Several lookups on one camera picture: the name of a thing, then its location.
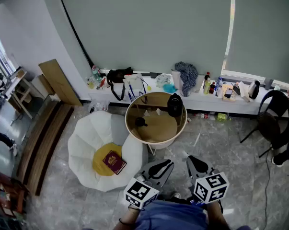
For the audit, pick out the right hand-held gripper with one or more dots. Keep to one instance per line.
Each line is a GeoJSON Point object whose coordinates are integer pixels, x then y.
{"type": "Point", "coordinates": [211, 188]}

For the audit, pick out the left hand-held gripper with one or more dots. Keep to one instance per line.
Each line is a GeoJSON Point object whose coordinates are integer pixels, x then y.
{"type": "Point", "coordinates": [139, 190]}

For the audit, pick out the white paper scrap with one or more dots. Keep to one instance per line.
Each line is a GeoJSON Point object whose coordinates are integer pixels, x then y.
{"type": "Point", "coordinates": [146, 113]}
{"type": "Point", "coordinates": [158, 111]}

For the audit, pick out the black kettle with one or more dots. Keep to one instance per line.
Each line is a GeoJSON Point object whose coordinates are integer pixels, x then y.
{"type": "Point", "coordinates": [175, 104]}

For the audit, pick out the person's left forearm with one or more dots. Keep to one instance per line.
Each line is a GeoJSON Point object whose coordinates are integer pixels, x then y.
{"type": "Point", "coordinates": [127, 220]}

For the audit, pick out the person's right forearm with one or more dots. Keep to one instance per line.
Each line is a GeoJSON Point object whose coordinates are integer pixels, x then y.
{"type": "Point", "coordinates": [217, 217]}

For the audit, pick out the person's white shoe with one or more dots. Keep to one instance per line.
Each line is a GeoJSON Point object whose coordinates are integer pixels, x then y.
{"type": "Point", "coordinates": [176, 196]}

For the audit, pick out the white stick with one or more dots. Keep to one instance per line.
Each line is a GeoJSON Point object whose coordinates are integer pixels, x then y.
{"type": "Point", "coordinates": [197, 140]}

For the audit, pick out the person's blue shirt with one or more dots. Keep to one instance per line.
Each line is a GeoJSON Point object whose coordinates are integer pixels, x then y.
{"type": "Point", "coordinates": [170, 214]}

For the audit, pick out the maroon book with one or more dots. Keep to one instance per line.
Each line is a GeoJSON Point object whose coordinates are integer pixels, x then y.
{"type": "Point", "coordinates": [114, 162]}

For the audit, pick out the red drink can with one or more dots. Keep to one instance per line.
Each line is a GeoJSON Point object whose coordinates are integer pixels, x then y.
{"type": "Point", "coordinates": [203, 115]}

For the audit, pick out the small black cup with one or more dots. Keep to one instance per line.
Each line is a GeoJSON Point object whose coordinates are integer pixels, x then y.
{"type": "Point", "coordinates": [140, 122]}

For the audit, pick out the black wrist band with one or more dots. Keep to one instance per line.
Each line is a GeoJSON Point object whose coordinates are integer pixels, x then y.
{"type": "Point", "coordinates": [125, 222]}

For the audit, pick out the yellow round cushion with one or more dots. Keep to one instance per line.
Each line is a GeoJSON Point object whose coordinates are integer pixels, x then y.
{"type": "Point", "coordinates": [100, 162]}

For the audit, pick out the crushed green bottle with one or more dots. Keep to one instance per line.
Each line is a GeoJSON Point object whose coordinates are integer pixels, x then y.
{"type": "Point", "coordinates": [222, 117]}

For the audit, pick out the small cardboard box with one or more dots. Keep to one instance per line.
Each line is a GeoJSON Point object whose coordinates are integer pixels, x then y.
{"type": "Point", "coordinates": [228, 99]}

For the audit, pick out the white petal floor chair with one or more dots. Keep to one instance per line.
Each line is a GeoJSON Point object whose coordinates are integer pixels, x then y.
{"type": "Point", "coordinates": [86, 138]}

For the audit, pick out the small dark bottle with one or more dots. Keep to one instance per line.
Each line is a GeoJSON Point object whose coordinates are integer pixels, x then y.
{"type": "Point", "coordinates": [212, 88]}

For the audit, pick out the black phone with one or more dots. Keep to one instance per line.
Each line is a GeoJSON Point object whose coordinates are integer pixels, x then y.
{"type": "Point", "coordinates": [228, 93]}

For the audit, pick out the yellow-green drink bottle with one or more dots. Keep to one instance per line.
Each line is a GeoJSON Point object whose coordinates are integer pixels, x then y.
{"type": "Point", "coordinates": [207, 86]}

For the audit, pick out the black chair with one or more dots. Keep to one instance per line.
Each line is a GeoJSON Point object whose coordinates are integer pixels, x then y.
{"type": "Point", "coordinates": [272, 126]}

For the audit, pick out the teal fluffy duster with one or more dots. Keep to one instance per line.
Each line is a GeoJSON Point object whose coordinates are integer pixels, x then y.
{"type": "Point", "coordinates": [170, 88]}

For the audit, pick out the small yellow ball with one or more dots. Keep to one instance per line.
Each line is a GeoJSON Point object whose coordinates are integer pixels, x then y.
{"type": "Point", "coordinates": [149, 88]}

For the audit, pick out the blue-capped water bottle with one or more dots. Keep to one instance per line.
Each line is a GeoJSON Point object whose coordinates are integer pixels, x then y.
{"type": "Point", "coordinates": [219, 84]}

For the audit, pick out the small black box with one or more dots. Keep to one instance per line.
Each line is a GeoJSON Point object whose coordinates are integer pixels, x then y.
{"type": "Point", "coordinates": [236, 88]}

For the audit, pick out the clear plastic bag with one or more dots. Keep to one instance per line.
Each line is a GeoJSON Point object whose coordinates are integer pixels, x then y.
{"type": "Point", "coordinates": [163, 80]}
{"type": "Point", "coordinates": [98, 106]}

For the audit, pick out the long white box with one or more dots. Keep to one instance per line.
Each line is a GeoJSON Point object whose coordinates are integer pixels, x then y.
{"type": "Point", "coordinates": [243, 91]}

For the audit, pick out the dark red-capped soda bottle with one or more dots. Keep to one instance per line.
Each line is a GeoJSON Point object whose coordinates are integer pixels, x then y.
{"type": "Point", "coordinates": [207, 75]}

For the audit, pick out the plaid shirt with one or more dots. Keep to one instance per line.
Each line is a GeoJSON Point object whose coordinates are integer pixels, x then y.
{"type": "Point", "coordinates": [188, 75]}

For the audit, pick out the white paper bag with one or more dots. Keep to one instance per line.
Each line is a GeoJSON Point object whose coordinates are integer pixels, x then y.
{"type": "Point", "coordinates": [134, 83]}

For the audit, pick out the silver electric kettle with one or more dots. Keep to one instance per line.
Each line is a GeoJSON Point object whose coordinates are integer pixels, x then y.
{"type": "Point", "coordinates": [254, 90]}

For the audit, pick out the grey rectangular block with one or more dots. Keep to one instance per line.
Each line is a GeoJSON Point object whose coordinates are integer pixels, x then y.
{"type": "Point", "coordinates": [269, 84]}
{"type": "Point", "coordinates": [156, 75]}

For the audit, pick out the black handbag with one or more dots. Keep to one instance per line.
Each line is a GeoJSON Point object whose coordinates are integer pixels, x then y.
{"type": "Point", "coordinates": [116, 77]}

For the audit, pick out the red pen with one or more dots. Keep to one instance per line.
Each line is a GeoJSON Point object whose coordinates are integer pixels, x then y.
{"type": "Point", "coordinates": [101, 83]}

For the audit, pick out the yellow liquid bottle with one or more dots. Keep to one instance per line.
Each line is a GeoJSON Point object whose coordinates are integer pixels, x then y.
{"type": "Point", "coordinates": [90, 84]}

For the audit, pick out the small teal cup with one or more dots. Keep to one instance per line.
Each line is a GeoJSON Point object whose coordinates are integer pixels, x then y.
{"type": "Point", "coordinates": [277, 88]}

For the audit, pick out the stack of wooden planks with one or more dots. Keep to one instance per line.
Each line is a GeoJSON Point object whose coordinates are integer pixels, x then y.
{"type": "Point", "coordinates": [43, 147]}

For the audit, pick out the pink-capped green bottle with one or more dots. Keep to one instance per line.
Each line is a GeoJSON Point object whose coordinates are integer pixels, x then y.
{"type": "Point", "coordinates": [95, 72]}

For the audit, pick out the large wooden board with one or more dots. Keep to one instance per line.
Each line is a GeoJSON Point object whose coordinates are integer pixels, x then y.
{"type": "Point", "coordinates": [60, 83]}

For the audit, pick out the small wooden board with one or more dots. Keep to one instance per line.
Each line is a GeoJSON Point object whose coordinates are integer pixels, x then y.
{"type": "Point", "coordinates": [43, 84]}

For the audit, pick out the red wooden stool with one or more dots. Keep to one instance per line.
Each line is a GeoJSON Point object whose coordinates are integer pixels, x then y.
{"type": "Point", "coordinates": [11, 193]}

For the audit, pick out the wide grey roller blind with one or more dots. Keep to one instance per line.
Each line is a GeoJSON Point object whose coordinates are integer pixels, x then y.
{"type": "Point", "coordinates": [146, 25]}

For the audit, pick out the narrow grey roller blind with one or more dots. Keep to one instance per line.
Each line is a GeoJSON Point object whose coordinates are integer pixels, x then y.
{"type": "Point", "coordinates": [266, 27]}

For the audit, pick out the light wooden table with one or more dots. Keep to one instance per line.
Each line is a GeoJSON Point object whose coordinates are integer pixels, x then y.
{"type": "Point", "coordinates": [20, 87]}

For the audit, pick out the glass window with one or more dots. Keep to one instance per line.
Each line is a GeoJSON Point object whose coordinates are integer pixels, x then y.
{"type": "Point", "coordinates": [0, 54]}

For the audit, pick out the black wall pipe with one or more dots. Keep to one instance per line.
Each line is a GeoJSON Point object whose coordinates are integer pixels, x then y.
{"type": "Point", "coordinates": [73, 30]}

